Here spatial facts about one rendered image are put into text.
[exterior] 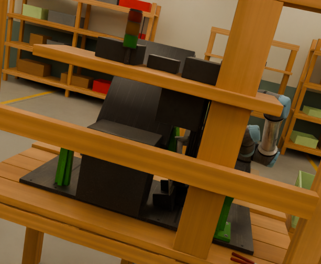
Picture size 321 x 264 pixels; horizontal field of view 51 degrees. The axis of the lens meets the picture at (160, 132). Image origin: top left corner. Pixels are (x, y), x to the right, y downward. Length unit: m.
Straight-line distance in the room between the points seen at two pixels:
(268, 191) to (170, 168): 0.34
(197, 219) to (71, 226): 0.53
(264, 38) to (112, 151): 0.65
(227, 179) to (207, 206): 0.15
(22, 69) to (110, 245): 6.73
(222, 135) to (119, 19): 6.50
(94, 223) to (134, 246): 0.19
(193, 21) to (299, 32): 2.06
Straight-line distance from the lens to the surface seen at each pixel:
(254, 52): 1.18
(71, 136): 1.31
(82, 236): 1.52
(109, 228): 1.46
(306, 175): 2.68
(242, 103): 1.16
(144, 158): 1.23
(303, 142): 7.00
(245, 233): 1.67
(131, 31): 1.26
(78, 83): 7.38
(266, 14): 1.19
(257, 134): 1.53
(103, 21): 7.69
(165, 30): 7.32
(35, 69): 7.81
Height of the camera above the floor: 1.67
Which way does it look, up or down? 16 degrees down
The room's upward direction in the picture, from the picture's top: 13 degrees clockwise
